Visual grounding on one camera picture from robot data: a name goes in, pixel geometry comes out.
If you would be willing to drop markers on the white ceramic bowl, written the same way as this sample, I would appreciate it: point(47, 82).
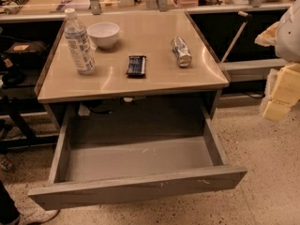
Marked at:
point(104, 34)

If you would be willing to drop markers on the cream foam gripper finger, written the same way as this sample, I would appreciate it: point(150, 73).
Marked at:
point(282, 91)
point(268, 36)

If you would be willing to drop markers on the white sneaker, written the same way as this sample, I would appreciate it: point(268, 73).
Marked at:
point(38, 216)

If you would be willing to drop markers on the dark blue snack packet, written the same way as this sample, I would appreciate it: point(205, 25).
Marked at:
point(136, 65)

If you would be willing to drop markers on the clear plastic water bottle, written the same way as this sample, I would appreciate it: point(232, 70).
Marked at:
point(78, 43)

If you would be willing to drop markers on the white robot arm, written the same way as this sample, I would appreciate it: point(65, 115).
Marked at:
point(288, 37)

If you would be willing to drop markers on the grey drawer cabinet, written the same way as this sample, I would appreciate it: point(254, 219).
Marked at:
point(156, 53)

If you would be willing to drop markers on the silver soda can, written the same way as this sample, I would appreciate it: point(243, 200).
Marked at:
point(181, 51)

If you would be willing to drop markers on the grey top drawer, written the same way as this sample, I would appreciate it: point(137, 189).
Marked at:
point(136, 153)

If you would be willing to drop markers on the black bag on shelf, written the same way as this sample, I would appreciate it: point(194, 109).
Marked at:
point(27, 52)

